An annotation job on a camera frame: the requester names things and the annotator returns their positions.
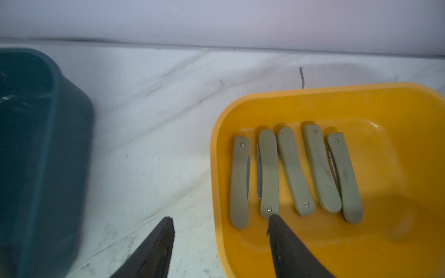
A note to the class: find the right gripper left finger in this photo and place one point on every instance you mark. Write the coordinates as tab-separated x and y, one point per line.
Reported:
152	258

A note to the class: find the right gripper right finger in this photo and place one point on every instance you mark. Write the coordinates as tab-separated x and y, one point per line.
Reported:
291	258

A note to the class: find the olive knife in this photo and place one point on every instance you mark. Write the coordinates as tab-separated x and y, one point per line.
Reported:
324	183
267	173
299	190
352	208
239	183

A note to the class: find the yellow storage box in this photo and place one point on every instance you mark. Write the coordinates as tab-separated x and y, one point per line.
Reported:
395	134

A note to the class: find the dark teal storage box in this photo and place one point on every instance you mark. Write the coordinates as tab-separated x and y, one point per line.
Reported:
46	136

